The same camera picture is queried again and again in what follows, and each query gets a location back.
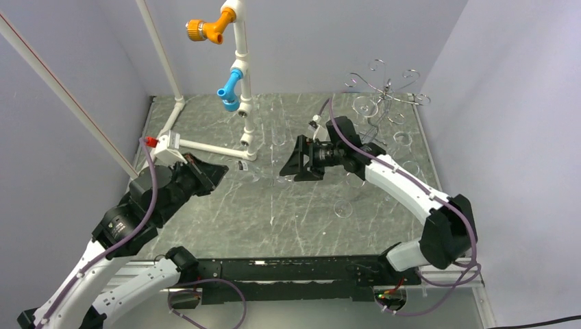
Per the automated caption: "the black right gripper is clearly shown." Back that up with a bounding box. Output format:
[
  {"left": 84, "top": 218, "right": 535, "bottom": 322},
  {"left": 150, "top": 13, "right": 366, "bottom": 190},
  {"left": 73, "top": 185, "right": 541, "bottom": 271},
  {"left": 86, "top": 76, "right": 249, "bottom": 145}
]
[{"left": 279, "top": 136, "right": 344, "bottom": 182}]

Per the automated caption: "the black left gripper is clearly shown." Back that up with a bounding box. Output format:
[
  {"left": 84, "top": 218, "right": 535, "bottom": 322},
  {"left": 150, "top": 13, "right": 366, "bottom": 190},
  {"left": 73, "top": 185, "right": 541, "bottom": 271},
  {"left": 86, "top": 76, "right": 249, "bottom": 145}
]
[{"left": 155, "top": 151, "right": 229, "bottom": 225}]

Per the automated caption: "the clear wine glass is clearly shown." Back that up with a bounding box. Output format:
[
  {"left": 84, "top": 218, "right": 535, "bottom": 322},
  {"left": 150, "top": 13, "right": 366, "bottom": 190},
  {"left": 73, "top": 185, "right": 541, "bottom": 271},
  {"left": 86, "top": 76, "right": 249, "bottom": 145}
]
[
  {"left": 270, "top": 105, "right": 286, "bottom": 146},
  {"left": 333, "top": 173, "right": 365, "bottom": 218},
  {"left": 233, "top": 160, "right": 291, "bottom": 186},
  {"left": 351, "top": 96, "right": 379, "bottom": 118},
  {"left": 392, "top": 132, "right": 420, "bottom": 176}
]

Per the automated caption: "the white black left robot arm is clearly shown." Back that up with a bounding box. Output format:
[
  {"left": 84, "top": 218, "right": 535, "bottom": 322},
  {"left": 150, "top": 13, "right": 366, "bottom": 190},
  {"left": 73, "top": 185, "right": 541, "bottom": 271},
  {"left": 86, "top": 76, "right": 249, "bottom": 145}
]
[{"left": 17, "top": 153, "right": 230, "bottom": 328}]

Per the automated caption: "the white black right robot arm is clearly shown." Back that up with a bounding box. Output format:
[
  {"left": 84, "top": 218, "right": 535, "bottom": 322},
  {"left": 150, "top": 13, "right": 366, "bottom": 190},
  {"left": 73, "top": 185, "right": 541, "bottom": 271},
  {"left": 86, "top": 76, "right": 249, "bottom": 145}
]
[{"left": 280, "top": 116, "right": 478, "bottom": 284}]

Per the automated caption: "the clear wine glass back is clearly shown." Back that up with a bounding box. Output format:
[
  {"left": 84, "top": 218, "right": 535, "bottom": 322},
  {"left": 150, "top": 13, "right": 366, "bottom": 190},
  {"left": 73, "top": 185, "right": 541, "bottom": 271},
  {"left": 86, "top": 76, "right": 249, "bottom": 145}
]
[{"left": 270, "top": 105, "right": 286, "bottom": 146}]

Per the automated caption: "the chrome wine glass rack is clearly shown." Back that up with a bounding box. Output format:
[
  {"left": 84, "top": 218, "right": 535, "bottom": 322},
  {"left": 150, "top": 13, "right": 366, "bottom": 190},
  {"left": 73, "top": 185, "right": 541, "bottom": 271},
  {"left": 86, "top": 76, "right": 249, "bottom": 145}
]
[{"left": 344, "top": 59, "right": 431, "bottom": 147}]

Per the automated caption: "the blue pipe nozzle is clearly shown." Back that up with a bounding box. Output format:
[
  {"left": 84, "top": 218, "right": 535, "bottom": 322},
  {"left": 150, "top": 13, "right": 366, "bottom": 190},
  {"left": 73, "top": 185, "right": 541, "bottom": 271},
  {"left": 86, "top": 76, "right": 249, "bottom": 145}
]
[{"left": 217, "top": 69, "right": 243, "bottom": 112}]

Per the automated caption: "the orange pipe nozzle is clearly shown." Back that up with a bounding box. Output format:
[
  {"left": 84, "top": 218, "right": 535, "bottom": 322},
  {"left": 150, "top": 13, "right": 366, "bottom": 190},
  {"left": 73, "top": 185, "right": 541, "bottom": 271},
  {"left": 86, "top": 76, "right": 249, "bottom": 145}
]
[{"left": 186, "top": 8, "right": 236, "bottom": 45}]

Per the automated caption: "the white diagonal pole red stripe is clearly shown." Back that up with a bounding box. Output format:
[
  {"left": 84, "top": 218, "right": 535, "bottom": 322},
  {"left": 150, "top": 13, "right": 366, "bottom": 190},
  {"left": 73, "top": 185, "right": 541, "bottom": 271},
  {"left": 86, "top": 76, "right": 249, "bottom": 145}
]
[{"left": 1, "top": 13, "right": 138, "bottom": 178}]

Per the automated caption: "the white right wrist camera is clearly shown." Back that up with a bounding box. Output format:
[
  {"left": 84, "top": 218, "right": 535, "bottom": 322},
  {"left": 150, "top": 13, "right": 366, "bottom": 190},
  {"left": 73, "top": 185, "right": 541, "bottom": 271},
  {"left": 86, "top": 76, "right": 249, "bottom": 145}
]
[{"left": 308, "top": 114, "right": 330, "bottom": 142}]

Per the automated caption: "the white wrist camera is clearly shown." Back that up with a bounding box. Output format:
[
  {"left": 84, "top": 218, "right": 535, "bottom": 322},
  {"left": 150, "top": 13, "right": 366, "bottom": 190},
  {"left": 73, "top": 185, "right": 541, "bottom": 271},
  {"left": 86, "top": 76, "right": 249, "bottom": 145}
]
[
  {"left": 145, "top": 130, "right": 186, "bottom": 166},
  {"left": 308, "top": 114, "right": 330, "bottom": 142}
]

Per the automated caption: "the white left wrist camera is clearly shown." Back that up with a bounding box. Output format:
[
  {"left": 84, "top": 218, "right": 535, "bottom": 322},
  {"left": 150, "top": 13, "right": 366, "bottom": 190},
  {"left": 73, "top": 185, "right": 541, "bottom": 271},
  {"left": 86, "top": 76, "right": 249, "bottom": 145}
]
[{"left": 145, "top": 130, "right": 186, "bottom": 166}]

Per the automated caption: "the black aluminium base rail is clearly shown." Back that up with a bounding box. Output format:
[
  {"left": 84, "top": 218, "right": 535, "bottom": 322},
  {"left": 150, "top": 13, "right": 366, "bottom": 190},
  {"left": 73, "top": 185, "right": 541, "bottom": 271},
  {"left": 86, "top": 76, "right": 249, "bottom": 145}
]
[{"left": 170, "top": 254, "right": 421, "bottom": 305}]

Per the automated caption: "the white PVC pipe frame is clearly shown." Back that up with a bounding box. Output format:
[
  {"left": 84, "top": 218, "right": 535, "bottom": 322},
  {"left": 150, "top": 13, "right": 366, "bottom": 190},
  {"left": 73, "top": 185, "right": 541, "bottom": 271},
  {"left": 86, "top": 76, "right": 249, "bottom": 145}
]
[{"left": 136, "top": 1, "right": 258, "bottom": 161}]

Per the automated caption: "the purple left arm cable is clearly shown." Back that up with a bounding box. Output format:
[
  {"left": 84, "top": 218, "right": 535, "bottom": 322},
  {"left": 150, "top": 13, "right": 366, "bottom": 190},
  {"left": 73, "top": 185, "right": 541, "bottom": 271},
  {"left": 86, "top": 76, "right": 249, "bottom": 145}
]
[{"left": 36, "top": 137, "right": 247, "bottom": 329}]

